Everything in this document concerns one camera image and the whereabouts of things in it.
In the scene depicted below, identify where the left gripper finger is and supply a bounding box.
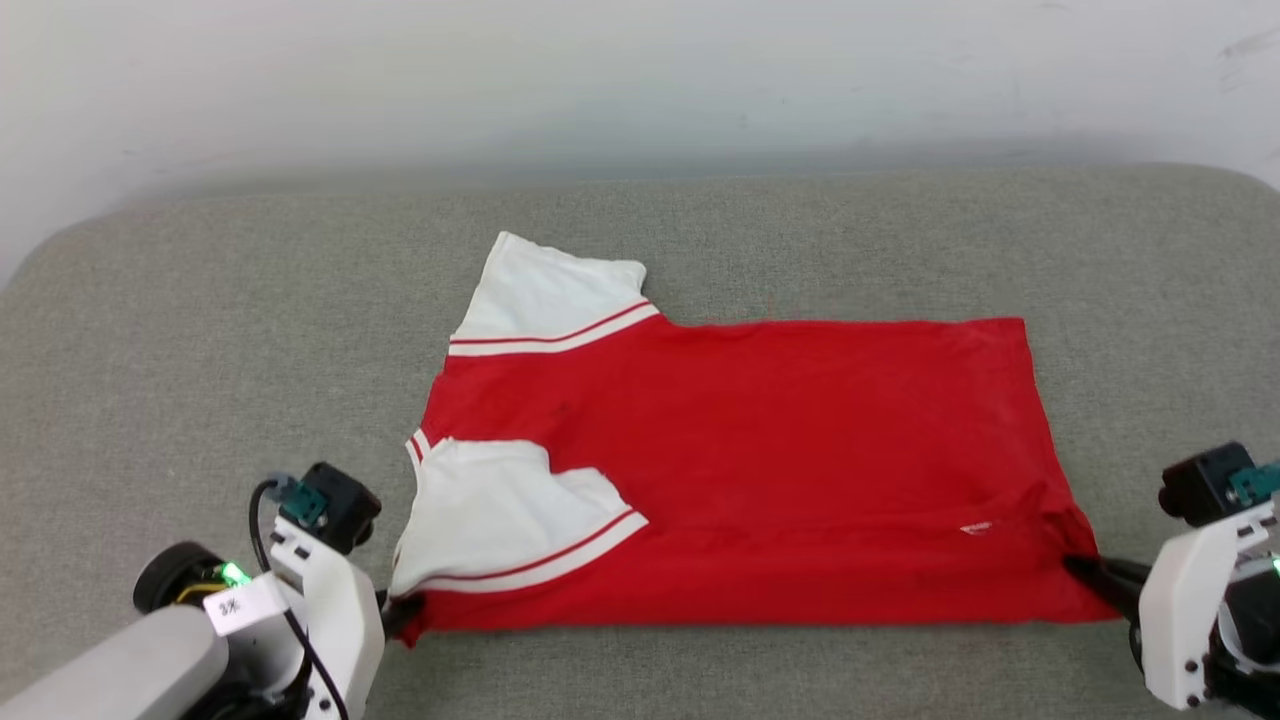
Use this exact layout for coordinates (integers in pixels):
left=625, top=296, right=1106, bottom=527
left=384, top=589, right=427, bottom=642

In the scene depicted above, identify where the teal camera connector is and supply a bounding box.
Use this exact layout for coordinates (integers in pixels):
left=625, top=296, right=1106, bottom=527
left=1229, top=462, right=1280, bottom=507
left=267, top=474, right=330, bottom=530

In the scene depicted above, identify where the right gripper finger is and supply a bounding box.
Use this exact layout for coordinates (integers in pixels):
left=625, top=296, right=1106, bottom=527
left=1061, top=554, right=1152, bottom=622

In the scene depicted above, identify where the white printed label sticker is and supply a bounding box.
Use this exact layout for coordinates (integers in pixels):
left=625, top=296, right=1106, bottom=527
left=202, top=571, right=292, bottom=637

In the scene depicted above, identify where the teal left camera connector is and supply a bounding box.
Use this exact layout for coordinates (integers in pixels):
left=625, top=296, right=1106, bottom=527
left=267, top=474, right=330, bottom=530

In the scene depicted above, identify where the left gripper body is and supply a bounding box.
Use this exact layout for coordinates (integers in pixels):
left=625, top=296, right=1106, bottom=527
left=268, top=515, right=387, bottom=720

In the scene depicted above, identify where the teal right camera connector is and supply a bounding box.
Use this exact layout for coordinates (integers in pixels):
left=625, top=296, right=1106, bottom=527
left=1229, top=462, right=1280, bottom=507

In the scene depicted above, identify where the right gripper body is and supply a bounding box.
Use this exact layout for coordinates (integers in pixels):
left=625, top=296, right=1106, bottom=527
left=1139, top=498, right=1280, bottom=712

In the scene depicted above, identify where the red and white basketball jersey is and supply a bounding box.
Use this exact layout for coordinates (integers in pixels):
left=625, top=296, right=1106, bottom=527
left=388, top=231, right=1121, bottom=648

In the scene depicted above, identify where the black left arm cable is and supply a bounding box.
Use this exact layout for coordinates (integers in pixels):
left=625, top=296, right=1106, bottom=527
left=249, top=478, right=350, bottom=720

